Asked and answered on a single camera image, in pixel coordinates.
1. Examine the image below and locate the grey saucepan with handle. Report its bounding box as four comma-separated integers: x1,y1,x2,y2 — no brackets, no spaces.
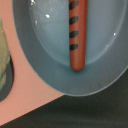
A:
12,0,128,96

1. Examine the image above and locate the brown sausage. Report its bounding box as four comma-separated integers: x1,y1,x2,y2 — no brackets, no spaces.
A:
69,0,88,71

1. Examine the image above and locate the pink toy stove board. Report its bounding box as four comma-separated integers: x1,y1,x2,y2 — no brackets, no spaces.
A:
0,0,62,126

